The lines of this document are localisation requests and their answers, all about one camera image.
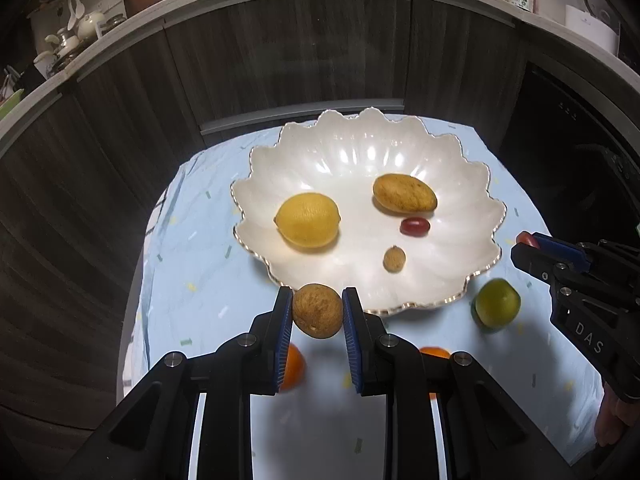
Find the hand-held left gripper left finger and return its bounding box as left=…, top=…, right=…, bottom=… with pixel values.
left=50, top=287, right=296, bottom=480

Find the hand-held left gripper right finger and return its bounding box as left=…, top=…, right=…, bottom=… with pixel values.
left=342, top=287, right=576, bottom=480

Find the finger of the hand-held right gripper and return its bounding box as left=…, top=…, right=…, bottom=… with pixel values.
left=532, top=232, right=640, bottom=301
left=511, top=242, right=586, bottom=306

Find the brown longan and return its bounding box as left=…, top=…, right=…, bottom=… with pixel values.
left=291, top=283, right=345, bottom=339
left=383, top=245, right=407, bottom=274

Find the yellow lemon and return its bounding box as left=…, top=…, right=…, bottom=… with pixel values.
left=274, top=192, right=342, bottom=250

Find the yellow mango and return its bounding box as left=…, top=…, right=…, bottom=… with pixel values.
left=372, top=173, right=438, bottom=213

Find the white scalloped ceramic bowl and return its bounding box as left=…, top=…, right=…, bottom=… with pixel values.
left=231, top=107, right=507, bottom=317

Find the person's right hand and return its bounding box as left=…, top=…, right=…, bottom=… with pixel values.
left=595, top=382, right=632, bottom=453

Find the black built-in dishwasher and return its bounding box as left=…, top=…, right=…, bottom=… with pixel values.
left=500, top=62, right=640, bottom=241

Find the light blue patterned cloth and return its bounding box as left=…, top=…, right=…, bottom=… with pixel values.
left=117, top=115, right=608, bottom=480

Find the dark wood kitchen cabinet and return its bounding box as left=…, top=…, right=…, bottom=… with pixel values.
left=0, top=0, right=640, bottom=431

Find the green basin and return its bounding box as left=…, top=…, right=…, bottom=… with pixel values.
left=0, top=89, right=26, bottom=121

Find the white teapot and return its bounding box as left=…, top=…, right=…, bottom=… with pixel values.
left=77, top=12, right=108, bottom=41

